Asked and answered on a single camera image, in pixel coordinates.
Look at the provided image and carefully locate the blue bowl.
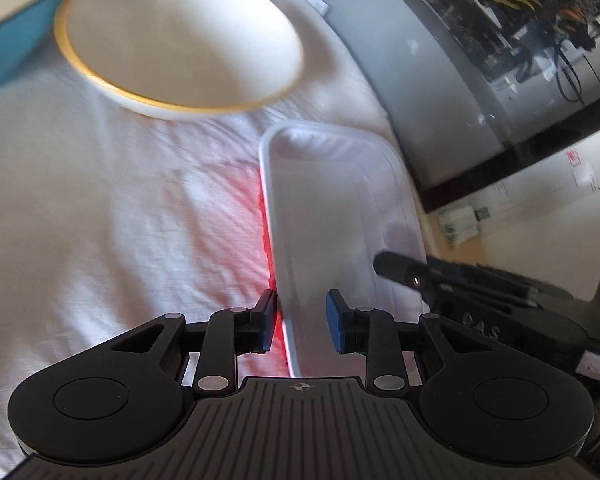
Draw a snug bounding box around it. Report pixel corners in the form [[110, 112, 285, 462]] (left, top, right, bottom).
[[0, 0, 83, 95]]

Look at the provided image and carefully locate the white bowl with gold rim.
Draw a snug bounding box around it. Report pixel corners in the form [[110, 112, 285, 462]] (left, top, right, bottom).
[[53, 0, 306, 121]]

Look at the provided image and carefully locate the green and white packet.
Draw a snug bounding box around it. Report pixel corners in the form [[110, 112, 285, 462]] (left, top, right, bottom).
[[437, 204, 496, 247]]

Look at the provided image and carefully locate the computer case with glass panel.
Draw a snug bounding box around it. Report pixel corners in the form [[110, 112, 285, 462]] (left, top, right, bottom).
[[295, 0, 600, 206]]

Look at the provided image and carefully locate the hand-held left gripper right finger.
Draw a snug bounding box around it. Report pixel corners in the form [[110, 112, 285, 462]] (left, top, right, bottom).
[[326, 289, 498, 398]]

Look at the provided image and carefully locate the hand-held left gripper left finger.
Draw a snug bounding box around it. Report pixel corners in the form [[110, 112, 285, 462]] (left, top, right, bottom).
[[107, 289, 281, 398]]

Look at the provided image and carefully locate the white tablecloth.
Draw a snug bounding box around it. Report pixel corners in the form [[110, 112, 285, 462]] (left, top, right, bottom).
[[0, 0, 431, 480]]

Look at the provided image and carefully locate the white rectangular plastic tray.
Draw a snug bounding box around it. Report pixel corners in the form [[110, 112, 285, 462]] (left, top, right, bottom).
[[258, 122, 429, 378]]

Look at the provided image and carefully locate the beige cardboard box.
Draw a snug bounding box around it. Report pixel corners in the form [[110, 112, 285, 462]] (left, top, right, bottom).
[[425, 127, 600, 281]]

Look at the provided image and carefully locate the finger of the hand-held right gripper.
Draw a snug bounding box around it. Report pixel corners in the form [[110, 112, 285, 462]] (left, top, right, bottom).
[[373, 251, 434, 307], [427, 258, 541, 295]]

